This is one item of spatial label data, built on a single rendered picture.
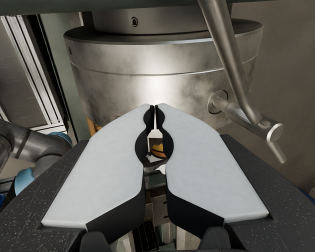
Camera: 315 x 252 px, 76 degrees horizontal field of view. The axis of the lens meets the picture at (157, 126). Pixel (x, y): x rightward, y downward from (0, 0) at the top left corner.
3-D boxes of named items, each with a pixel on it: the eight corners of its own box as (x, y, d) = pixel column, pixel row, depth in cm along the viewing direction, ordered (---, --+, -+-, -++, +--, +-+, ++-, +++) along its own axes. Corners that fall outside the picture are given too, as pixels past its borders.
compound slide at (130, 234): (120, 198, 69) (122, 211, 65) (149, 191, 71) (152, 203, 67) (127, 232, 80) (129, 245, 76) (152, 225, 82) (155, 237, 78)
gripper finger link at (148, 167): (163, 155, 49) (128, 162, 48) (163, 150, 48) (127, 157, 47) (169, 168, 46) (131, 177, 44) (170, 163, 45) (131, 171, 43)
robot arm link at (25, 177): (20, 159, 45) (6, 189, 38) (72, 150, 47) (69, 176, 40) (32, 184, 49) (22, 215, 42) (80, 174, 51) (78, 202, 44)
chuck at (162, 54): (56, 25, 41) (78, 57, 17) (188, 14, 52) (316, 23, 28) (61, 44, 43) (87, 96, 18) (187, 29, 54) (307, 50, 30)
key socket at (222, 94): (217, 92, 30) (231, 99, 27) (202, 109, 30) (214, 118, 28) (206, 78, 27) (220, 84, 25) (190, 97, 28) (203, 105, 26)
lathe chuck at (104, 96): (61, 44, 43) (87, 96, 18) (187, 29, 54) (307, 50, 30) (73, 84, 47) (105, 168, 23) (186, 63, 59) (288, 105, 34)
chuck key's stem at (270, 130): (213, 93, 29) (287, 130, 20) (202, 104, 29) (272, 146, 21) (205, 84, 28) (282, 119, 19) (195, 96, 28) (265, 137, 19)
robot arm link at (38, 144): (36, 120, 52) (24, 144, 43) (78, 135, 58) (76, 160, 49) (25, 142, 54) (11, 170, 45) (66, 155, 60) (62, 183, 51)
